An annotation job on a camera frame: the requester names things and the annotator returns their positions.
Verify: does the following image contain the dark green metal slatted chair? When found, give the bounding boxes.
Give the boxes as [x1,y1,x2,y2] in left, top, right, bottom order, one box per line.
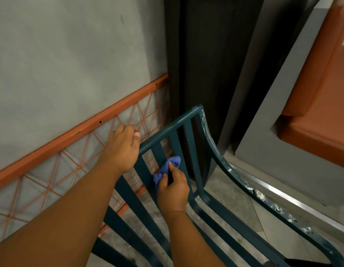
[91,105,344,267]

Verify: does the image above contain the orange cushioned booth bench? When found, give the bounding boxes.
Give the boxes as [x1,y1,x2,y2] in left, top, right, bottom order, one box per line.
[234,0,344,209]

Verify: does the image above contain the person's right hand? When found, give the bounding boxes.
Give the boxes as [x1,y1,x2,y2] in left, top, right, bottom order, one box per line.
[157,161,191,215]

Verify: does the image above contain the blue cleaning cloth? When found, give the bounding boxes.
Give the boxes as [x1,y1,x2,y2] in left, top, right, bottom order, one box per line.
[152,156,181,187]

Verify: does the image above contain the black partition panel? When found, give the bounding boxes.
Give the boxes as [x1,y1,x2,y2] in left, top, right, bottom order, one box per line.
[163,0,323,175]

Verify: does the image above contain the person's left hand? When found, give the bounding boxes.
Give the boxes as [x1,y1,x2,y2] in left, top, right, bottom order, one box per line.
[101,124,141,175]

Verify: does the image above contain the person's right forearm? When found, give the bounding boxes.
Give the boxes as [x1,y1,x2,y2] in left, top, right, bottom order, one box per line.
[162,210,227,267]

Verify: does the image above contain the person's left forearm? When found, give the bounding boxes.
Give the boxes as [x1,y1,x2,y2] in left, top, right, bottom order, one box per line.
[0,161,122,267]

